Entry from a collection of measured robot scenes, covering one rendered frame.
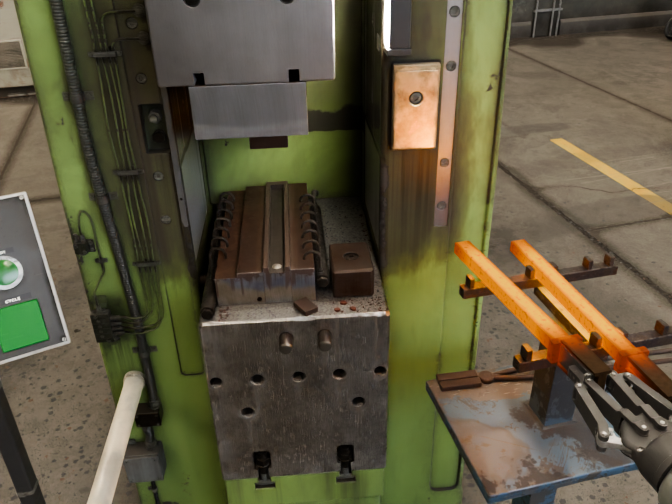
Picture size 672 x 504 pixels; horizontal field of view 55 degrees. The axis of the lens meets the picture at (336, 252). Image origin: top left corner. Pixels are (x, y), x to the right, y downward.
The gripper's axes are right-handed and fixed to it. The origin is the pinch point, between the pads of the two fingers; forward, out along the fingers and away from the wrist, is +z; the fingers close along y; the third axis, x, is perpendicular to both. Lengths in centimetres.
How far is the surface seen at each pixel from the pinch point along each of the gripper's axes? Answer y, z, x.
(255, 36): -35, 49, 38
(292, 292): -32, 50, -12
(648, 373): 10.6, -1.0, -3.1
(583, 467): 10.4, 7.1, -30.5
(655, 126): 300, 333, -100
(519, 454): 1.2, 12.8, -30.4
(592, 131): 250, 338, -100
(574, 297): 11.9, 19.4, -3.0
